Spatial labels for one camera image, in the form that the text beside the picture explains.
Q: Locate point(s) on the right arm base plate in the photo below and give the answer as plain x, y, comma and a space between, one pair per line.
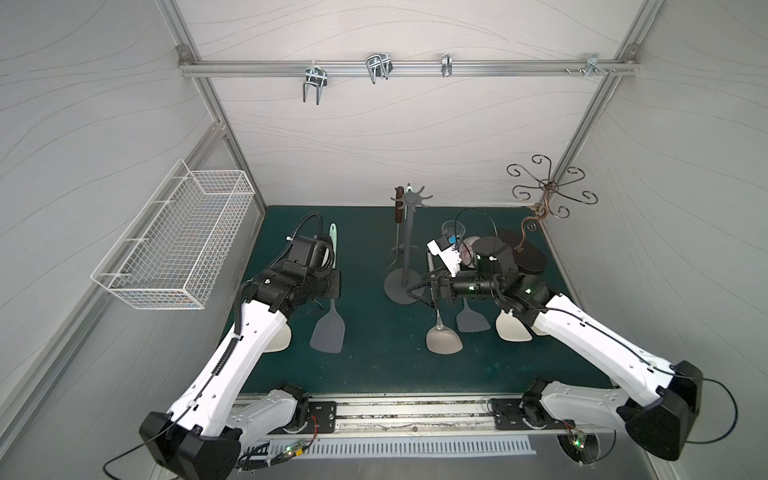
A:
507, 414

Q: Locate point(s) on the white vent strip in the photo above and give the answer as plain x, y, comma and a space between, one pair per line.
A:
419, 447

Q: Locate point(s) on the grey turner mint handle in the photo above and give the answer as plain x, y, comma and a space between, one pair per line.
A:
471, 321

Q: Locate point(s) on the small metal hook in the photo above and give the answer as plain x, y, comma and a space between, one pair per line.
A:
446, 65

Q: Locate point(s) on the grey utensil rack stand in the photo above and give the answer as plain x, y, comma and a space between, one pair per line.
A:
400, 275

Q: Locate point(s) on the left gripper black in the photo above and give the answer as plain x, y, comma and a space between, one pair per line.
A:
330, 283

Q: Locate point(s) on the cream spoon wooden handle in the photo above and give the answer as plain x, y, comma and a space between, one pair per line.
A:
281, 341

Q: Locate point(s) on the white wire basket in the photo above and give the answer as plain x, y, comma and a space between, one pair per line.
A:
170, 255

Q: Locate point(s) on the clear drinking glass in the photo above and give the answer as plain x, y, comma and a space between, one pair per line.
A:
452, 229

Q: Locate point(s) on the bronze scroll hook stand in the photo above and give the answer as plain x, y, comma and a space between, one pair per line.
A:
529, 258

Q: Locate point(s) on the dark brown handled utensil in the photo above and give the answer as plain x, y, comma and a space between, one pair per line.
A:
399, 204

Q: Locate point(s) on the double metal hook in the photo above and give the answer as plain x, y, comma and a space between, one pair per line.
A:
379, 65
316, 79

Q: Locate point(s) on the cream spatula wooden handle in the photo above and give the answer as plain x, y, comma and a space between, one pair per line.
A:
510, 329

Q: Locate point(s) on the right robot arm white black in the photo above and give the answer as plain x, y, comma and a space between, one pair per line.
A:
655, 402

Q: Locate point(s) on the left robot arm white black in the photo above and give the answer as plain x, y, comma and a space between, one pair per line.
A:
199, 436

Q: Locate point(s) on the pink striped bowl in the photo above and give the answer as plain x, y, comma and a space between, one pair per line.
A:
466, 251

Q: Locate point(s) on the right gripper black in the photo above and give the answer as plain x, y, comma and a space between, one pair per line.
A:
441, 285

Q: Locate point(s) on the aluminium cross rail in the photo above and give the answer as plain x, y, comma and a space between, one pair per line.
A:
401, 68

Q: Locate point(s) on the double metal hook left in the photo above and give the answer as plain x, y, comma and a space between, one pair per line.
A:
316, 79

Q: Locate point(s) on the double metal hook middle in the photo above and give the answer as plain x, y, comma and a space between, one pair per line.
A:
379, 65

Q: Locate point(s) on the steel turner metal handle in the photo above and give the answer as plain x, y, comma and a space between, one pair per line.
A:
441, 339

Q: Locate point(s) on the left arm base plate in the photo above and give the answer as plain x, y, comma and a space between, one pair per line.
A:
320, 415

